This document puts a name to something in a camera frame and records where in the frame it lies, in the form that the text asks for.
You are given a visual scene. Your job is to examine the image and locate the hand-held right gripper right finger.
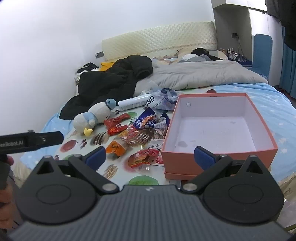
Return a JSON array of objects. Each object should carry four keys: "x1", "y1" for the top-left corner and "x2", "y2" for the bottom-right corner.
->
[{"x1": 180, "y1": 146, "x2": 271, "y2": 193}]

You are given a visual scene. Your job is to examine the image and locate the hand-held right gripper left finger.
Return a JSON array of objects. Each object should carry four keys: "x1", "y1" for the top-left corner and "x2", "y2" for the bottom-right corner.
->
[{"x1": 30, "y1": 146, "x2": 119, "y2": 195}]

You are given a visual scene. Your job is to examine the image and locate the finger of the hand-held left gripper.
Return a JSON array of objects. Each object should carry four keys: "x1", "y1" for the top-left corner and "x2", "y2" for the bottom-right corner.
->
[{"x1": 35, "y1": 131, "x2": 64, "y2": 149}]

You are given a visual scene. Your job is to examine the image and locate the orange label bread packet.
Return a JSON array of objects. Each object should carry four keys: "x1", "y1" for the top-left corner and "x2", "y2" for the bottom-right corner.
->
[{"x1": 106, "y1": 139, "x2": 128, "y2": 158}]

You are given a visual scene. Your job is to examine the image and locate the pink cardboard box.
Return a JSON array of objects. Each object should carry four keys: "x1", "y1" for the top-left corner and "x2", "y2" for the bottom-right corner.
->
[{"x1": 161, "y1": 93, "x2": 278, "y2": 173}]

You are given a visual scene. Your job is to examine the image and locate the red crinkled snack packet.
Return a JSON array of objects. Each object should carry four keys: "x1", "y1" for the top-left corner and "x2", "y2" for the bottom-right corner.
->
[{"x1": 104, "y1": 113, "x2": 131, "y2": 128}]

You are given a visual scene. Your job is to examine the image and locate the red burger print packet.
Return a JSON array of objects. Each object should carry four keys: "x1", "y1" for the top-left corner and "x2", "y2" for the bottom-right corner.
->
[{"x1": 128, "y1": 149, "x2": 162, "y2": 168}]

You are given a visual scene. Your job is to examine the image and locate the white lettered snack packet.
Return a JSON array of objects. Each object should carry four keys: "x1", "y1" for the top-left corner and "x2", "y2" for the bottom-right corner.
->
[{"x1": 148, "y1": 138, "x2": 165, "y2": 152}]

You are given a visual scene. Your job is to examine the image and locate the brown candy wrapper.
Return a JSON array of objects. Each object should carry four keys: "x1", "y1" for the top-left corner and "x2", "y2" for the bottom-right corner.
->
[{"x1": 150, "y1": 125, "x2": 168, "y2": 139}]

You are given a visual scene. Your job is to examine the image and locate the blue snack bag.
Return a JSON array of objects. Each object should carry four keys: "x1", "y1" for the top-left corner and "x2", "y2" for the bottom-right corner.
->
[{"x1": 134, "y1": 107, "x2": 170, "y2": 130}]

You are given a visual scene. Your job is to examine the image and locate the person's left hand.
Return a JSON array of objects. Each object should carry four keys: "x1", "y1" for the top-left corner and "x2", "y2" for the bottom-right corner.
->
[{"x1": 0, "y1": 156, "x2": 15, "y2": 210}]

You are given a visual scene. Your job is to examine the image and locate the pink box lid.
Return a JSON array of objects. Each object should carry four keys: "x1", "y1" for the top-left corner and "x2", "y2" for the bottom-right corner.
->
[{"x1": 164, "y1": 171, "x2": 201, "y2": 181}]

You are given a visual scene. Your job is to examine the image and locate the white tube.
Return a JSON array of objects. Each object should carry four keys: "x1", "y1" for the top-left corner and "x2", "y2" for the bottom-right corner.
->
[{"x1": 118, "y1": 93, "x2": 155, "y2": 111}]

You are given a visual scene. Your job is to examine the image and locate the clear printed plastic bag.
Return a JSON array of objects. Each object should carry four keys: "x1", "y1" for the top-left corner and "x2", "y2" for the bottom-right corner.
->
[{"x1": 139, "y1": 80, "x2": 179, "y2": 110}]

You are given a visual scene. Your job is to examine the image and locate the black and white clothes pile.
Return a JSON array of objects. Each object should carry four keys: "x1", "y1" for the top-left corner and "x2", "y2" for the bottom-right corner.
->
[{"x1": 74, "y1": 62, "x2": 100, "y2": 86}]

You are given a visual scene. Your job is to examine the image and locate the black puffer jacket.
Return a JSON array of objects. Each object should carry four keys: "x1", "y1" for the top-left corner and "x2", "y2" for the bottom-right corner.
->
[{"x1": 59, "y1": 55, "x2": 153, "y2": 120}]

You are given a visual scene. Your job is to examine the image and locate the grey duvet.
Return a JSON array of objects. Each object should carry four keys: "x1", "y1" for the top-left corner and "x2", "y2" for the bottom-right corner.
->
[{"x1": 134, "y1": 61, "x2": 269, "y2": 93}]

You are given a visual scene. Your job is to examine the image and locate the blue star bedsheet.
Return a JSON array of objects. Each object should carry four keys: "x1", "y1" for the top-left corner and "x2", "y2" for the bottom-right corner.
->
[{"x1": 20, "y1": 82, "x2": 296, "y2": 183}]

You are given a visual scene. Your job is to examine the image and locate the cream lace bed skirt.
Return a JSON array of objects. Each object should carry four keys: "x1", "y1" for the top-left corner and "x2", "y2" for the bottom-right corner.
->
[{"x1": 279, "y1": 173, "x2": 296, "y2": 230}]

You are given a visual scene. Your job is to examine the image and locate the yellow cloth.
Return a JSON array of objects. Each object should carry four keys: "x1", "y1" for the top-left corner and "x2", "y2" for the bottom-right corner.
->
[{"x1": 100, "y1": 61, "x2": 116, "y2": 72}]

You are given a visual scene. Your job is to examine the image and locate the grey blue garment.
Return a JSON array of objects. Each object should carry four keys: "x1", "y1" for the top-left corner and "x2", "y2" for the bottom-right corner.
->
[{"x1": 178, "y1": 54, "x2": 222, "y2": 63}]

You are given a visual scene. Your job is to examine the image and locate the black garment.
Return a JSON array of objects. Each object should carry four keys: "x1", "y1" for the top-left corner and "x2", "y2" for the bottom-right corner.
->
[{"x1": 191, "y1": 47, "x2": 210, "y2": 56}]

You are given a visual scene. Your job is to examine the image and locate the beige pillow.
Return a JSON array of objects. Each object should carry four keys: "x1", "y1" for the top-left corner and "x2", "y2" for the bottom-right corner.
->
[{"x1": 177, "y1": 47, "x2": 228, "y2": 62}]

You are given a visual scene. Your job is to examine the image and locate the row of small bottles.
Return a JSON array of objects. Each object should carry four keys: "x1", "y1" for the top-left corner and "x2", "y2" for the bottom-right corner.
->
[{"x1": 220, "y1": 47, "x2": 245, "y2": 61}]

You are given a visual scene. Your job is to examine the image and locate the blue chair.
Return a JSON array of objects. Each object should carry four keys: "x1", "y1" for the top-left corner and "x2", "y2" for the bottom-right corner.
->
[{"x1": 251, "y1": 34, "x2": 273, "y2": 78}]

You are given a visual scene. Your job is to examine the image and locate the blue curtain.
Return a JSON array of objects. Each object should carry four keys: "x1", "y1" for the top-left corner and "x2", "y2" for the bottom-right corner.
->
[{"x1": 279, "y1": 25, "x2": 296, "y2": 95}]

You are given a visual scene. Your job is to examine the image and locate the cream quilted headboard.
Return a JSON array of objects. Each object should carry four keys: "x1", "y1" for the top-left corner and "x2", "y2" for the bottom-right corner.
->
[{"x1": 102, "y1": 21, "x2": 217, "y2": 62}]

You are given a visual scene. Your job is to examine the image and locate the grey wardrobe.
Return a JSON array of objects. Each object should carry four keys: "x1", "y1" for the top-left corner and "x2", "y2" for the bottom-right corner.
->
[{"x1": 213, "y1": 0, "x2": 285, "y2": 61}]

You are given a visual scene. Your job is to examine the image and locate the black hanging coat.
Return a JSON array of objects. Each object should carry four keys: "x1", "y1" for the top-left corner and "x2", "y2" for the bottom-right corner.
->
[{"x1": 265, "y1": 0, "x2": 296, "y2": 51}]

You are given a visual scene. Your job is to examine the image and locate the black power cable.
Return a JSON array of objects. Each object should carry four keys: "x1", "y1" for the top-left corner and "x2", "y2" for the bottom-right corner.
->
[{"x1": 237, "y1": 36, "x2": 245, "y2": 58}]

